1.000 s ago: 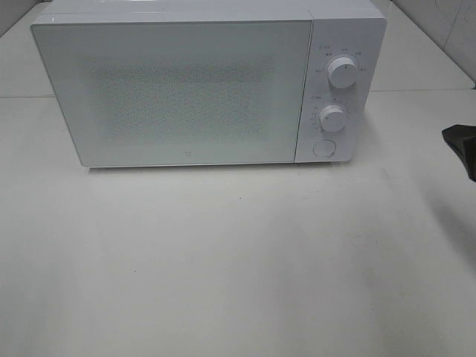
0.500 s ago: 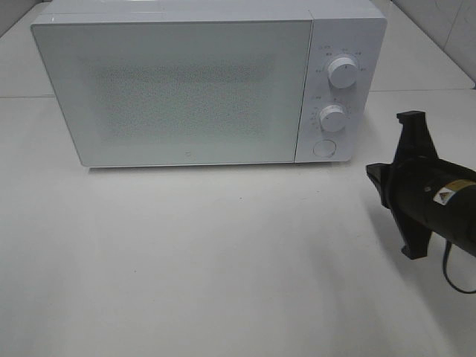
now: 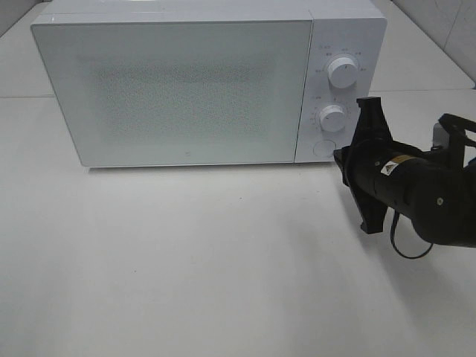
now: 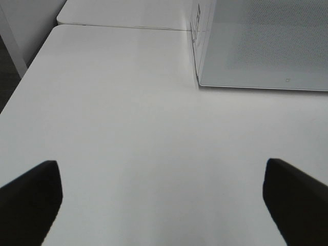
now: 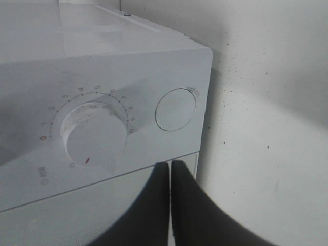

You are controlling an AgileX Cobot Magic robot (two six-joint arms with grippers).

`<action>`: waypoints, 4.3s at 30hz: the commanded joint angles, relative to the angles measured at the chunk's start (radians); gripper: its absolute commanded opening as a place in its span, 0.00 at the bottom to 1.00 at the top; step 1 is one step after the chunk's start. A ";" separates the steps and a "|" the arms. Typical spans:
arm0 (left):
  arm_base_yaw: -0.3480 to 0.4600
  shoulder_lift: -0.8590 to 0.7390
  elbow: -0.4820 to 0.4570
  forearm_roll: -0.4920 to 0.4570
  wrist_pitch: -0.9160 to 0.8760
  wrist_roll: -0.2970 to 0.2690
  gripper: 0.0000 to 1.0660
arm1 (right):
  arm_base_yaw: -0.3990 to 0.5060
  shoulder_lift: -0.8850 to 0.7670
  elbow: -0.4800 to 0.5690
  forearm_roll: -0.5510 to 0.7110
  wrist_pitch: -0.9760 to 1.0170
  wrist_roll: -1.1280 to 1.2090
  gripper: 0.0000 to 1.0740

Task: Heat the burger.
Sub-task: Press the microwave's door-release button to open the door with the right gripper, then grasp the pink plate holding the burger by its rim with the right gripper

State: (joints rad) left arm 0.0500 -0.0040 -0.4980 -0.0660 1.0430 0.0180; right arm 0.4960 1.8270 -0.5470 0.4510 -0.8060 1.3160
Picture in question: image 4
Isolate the white microwave door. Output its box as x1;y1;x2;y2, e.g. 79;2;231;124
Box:
199;1;327;91

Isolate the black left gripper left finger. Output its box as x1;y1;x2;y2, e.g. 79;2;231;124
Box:
1;160;63;245

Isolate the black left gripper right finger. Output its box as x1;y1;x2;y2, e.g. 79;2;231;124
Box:
262;158;327;245

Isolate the white table leg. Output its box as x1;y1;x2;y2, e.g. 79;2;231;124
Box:
1;8;27;78

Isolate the white microwave oven body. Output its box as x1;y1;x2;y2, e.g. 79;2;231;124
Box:
190;0;217;85

